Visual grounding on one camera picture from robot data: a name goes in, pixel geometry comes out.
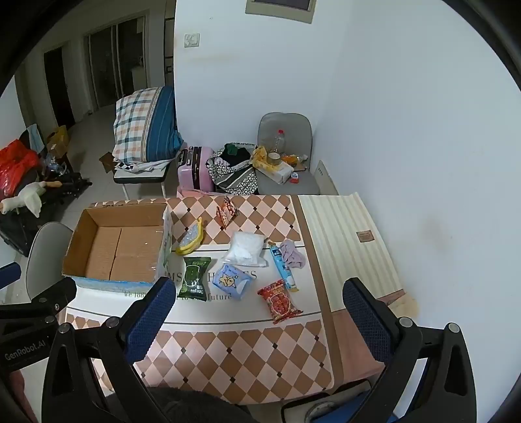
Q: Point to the orange packet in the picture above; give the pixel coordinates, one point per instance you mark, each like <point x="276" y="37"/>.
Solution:
<point x="291" y="158"/>

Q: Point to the white bench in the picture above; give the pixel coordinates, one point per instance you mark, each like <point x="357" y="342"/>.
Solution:
<point x="142" y="175"/>

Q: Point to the tape roll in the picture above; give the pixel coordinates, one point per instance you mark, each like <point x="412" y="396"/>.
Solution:
<point x="273" y="159"/>

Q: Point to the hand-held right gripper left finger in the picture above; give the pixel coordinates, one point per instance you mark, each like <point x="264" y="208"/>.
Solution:
<point x="150" y="317"/>

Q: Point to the red plastic bag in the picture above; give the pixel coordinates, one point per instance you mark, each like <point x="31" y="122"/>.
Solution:
<point x="16" y="166"/>

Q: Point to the white plastic bag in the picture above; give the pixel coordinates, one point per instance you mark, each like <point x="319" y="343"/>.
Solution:
<point x="246" y="248"/>

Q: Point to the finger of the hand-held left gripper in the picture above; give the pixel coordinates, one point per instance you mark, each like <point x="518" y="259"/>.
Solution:
<point x="57" y="293"/>
<point x="8" y="276"/>

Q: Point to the yellow plastic bag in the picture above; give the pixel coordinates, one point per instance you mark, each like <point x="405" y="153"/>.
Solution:
<point x="260" y="156"/>

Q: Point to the white packet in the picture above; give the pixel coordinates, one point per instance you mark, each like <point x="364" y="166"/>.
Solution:
<point x="276" y="173"/>

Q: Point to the black folded rack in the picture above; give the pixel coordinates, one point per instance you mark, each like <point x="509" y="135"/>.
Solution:
<point x="16" y="232"/>

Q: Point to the small brown cardboard box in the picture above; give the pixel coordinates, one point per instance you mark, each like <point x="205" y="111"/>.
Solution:
<point x="59" y="140"/>

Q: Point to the white light switch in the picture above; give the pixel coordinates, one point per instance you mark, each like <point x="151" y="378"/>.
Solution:
<point x="192" y="40"/>

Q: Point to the green snack packet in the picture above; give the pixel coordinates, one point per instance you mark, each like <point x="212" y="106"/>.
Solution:
<point x="194" y="278"/>

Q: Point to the red patterned snack packet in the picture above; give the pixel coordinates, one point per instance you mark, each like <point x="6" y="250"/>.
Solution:
<point x="280" y="303"/>

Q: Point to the folded white patterned sheet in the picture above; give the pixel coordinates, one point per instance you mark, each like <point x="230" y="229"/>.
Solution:
<point x="138" y="166"/>

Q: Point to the white goose plush toy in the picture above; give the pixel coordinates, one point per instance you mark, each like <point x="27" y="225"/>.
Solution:
<point x="30" y="197"/>

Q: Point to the dark wooden door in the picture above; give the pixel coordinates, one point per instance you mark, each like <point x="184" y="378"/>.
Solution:
<point x="59" y="89"/>

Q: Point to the blue cat snack packet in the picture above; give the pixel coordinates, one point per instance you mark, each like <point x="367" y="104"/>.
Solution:
<point x="230" y="280"/>

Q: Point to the person's dark fuzzy clothing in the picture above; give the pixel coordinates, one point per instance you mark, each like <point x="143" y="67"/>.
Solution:
<point x="195" y="406"/>

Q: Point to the yellow silver snack packet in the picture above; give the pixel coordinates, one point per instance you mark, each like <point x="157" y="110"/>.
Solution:
<point x="191" y="238"/>

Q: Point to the white chair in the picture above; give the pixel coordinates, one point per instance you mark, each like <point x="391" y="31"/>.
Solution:
<point x="47" y="252"/>

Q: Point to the cream striped mat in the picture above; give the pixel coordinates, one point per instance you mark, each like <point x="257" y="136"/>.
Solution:
<point x="346" y="244"/>

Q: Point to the pink suitcase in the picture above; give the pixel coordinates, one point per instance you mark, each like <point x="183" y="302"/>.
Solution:
<point x="199" y="171"/>

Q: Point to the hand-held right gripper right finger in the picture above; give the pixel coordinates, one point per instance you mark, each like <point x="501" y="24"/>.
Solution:
<point x="366" y="321"/>

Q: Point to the clear bottle with red cap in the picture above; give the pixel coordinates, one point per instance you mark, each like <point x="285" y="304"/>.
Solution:
<point x="279" y="144"/>

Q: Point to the diamond patterned tablecloth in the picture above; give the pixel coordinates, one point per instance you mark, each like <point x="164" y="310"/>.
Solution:
<point x="244" y="358"/>

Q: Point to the patterned tote bag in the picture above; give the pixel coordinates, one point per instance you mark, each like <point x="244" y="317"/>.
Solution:
<point x="232" y="179"/>

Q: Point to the light blue cloth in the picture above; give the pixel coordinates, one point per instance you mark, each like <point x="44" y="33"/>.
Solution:
<point x="34" y="138"/>

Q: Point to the red cartoon snack packet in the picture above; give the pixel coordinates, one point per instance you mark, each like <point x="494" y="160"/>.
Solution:
<point x="226" y="213"/>

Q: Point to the plaid and blue folded quilt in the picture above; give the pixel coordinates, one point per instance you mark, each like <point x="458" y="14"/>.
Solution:
<point x="138" y="122"/>

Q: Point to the glass sliding door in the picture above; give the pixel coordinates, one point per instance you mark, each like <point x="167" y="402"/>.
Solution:
<point x="110" y="65"/>

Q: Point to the grey chair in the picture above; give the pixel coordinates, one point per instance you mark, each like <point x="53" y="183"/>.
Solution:
<point x="285" y="122"/>

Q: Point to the pink folded cloth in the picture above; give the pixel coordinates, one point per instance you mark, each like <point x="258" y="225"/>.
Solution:
<point x="195" y="192"/>

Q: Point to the wall panel box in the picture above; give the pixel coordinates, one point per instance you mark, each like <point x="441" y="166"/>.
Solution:
<point x="281" y="12"/>

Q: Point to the pink plush item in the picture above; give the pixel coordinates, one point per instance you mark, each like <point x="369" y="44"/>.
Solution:
<point x="295" y="256"/>

